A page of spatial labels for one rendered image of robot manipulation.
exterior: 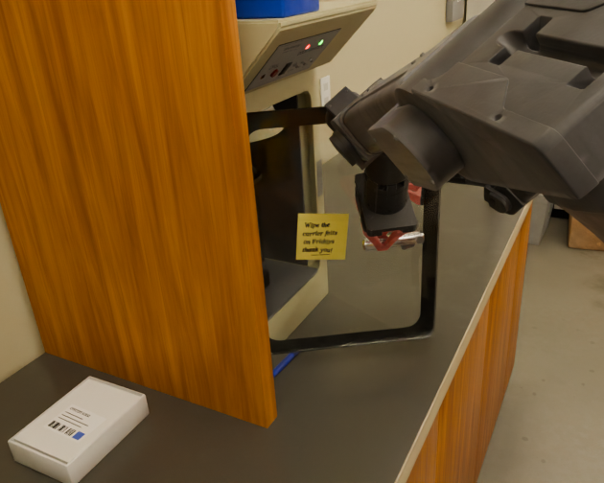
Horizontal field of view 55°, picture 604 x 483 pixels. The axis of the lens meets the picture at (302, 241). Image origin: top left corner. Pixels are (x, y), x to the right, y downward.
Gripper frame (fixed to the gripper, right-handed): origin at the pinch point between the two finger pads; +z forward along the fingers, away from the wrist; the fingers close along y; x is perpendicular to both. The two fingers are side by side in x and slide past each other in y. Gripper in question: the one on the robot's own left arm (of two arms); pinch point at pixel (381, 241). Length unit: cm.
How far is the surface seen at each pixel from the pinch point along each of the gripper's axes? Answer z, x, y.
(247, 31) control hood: -26.8, -15.1, -14.2
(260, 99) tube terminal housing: -10.5, -14.8, -21.7
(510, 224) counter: 50, 44, -38
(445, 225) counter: 51, 28, -41
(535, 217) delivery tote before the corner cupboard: 196, 131, -150
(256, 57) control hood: -24.3, -14.5, -12.4
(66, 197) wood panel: -3.3, -45.7, -12.9
